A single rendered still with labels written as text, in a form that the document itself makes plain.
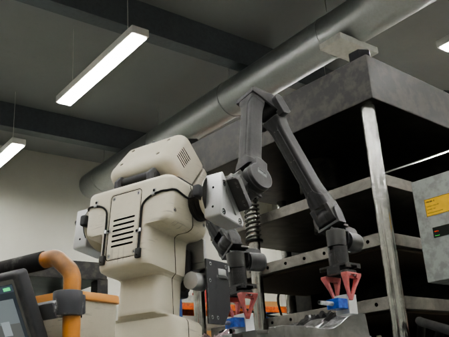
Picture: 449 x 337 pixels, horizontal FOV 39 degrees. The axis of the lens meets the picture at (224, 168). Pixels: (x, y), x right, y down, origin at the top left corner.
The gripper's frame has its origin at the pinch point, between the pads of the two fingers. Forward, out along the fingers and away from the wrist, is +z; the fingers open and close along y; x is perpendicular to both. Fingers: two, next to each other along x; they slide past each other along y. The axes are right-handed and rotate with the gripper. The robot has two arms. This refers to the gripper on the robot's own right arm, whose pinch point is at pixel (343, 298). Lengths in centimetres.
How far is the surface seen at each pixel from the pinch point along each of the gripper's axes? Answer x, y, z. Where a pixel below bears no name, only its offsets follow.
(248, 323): 12.6, 26.1, 4.2
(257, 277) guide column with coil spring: -62, 98, -29
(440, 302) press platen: -98, 29, -10
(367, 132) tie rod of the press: -58, 24, -74
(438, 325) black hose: -42.0, -2.7, 6.1
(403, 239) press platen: -78, 28, -34
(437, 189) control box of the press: -72, 6, -47
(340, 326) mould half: -10.2, 10.5, 6.0
